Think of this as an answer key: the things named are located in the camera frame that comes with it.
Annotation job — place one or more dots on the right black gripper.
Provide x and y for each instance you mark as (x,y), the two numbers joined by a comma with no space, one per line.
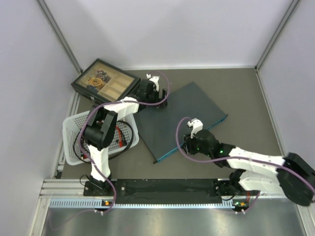
(188,145)

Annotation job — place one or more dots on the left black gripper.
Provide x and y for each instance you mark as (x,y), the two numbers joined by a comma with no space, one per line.
(164,94)

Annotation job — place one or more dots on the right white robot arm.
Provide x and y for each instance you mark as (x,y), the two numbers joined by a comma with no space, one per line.
(290,176)

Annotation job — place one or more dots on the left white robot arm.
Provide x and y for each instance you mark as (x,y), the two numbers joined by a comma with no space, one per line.
(99,129)

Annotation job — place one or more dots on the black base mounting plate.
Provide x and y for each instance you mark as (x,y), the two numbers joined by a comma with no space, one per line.
(173,191)

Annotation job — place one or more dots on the white perforated plastic basket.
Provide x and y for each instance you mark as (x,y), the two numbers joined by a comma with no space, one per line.
(125,133)

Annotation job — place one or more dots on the black compartment jewelry box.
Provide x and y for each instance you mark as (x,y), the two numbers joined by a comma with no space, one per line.
(102,82)

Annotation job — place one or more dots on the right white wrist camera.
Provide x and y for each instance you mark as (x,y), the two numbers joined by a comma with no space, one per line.
(196,125)

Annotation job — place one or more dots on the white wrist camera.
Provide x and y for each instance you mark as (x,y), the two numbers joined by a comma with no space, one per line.
(154,79)
(196,125)

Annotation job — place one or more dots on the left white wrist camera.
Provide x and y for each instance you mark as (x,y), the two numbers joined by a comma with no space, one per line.
(154,79)

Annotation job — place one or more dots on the aluminium frame rail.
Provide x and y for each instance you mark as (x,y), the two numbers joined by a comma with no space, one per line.
(61,188)

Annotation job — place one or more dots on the white slotted cable duct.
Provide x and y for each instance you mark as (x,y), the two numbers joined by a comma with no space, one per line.
(103,204)

